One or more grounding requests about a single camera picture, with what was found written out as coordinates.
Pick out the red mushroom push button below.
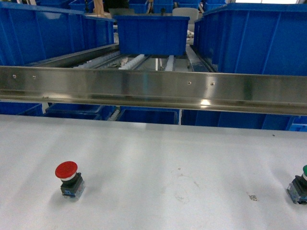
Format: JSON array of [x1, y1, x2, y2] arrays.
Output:
[[55, 161, 85, 201]]

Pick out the green push button switch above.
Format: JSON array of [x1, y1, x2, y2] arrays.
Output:
[[287, 165, 307, 205]]

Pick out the blue bin centre upper shelf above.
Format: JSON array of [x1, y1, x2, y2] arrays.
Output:
[[115, 15, 189, 56]]

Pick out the large blue bin right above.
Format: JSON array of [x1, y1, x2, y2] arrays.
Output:
[[194, 3, 307, 76]]

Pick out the large blue bin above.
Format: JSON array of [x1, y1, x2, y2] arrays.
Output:
[[0, 1, 114, 66], [194, 3, 307, 76]]

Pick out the large blue bin left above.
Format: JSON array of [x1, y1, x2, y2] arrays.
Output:
[[0, 1, 114, 66]]

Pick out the blue bin under rail centre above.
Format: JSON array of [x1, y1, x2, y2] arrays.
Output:
[[117, 109, 179, 125]]

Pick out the blue bin under rail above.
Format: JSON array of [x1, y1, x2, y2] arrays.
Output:
[[117, 109, 179, 125], [181, 110, 295, 130], [0, 102, 43, 116]]

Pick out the blue bin under rail right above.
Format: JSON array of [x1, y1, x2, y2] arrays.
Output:
[[181, 110, 295, 130]]

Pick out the stainless steel shelf rail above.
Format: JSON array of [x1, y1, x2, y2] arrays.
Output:
[[0, 66, 307, 115]]

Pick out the blue bin under rail left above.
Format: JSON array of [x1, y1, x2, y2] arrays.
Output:
[[0, 102, 43, 116]]

